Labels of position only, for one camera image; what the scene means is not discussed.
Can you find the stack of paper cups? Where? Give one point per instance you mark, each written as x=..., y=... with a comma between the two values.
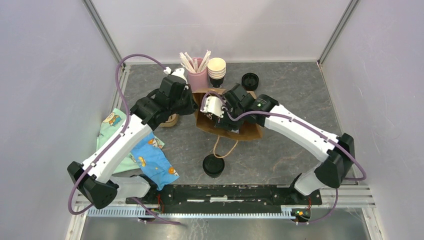
x=216, y=69

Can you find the pink metal utensil cup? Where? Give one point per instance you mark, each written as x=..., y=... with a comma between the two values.
x=198, y=81

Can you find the brown cardboard cup carriers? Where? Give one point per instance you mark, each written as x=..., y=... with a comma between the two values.
x=172, y=121

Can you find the brown paper takeout bag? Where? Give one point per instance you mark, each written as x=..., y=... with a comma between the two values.
x=206, y=123

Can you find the wooden stirrers in wrappers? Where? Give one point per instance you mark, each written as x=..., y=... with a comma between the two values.
x=193, y=65

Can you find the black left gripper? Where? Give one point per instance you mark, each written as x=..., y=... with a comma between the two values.
x=190, y=108

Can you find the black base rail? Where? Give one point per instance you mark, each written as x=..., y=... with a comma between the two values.
x=228, y=198

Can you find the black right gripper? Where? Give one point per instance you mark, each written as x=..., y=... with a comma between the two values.
x=223, y=123

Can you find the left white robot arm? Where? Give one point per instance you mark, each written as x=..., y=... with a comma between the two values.
x=94, y=177

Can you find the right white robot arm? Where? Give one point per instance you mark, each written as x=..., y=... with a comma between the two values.
x=335, y=153

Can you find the blue patterned cloth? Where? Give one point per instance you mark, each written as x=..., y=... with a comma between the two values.
x=152, y=161

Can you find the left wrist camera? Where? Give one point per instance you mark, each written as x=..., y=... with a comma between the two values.
x=179, y=72

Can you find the stack of black lids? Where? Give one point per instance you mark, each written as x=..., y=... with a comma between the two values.
x=250, y=81

